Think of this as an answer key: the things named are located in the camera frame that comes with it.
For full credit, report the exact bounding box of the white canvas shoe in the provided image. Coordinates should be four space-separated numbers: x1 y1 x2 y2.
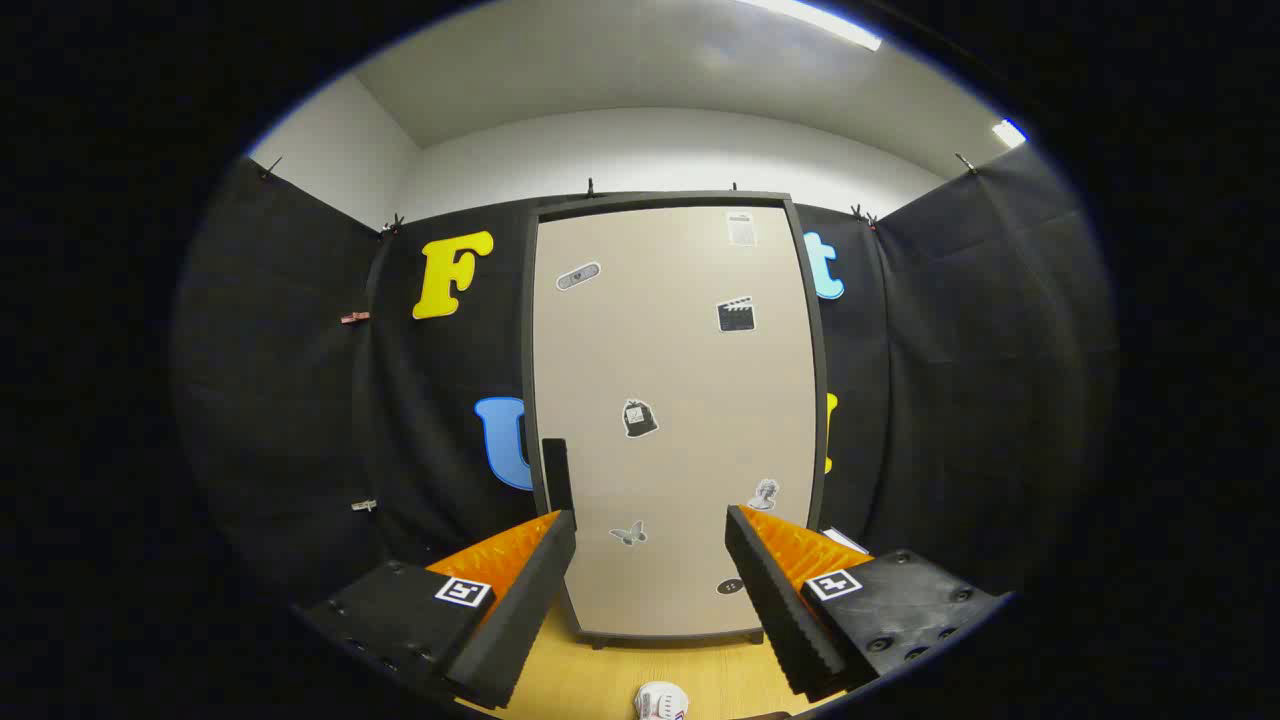
633 682 691 720

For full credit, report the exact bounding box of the grey shoe cabinet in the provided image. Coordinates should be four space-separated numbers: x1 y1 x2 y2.
520 190 831 649

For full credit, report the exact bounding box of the long ceiling light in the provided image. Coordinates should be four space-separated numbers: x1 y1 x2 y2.
735 0 883 51

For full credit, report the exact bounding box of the black backdrop cloth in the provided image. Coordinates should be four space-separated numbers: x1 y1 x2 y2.
170 145 1116 611

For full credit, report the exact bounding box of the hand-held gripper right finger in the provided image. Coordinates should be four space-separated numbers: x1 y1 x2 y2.
724 504 1006 703

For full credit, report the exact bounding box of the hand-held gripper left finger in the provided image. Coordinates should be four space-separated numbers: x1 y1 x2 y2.
298 508 579 711

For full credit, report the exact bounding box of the black door handle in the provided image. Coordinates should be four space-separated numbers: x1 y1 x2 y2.
541 438 576 526

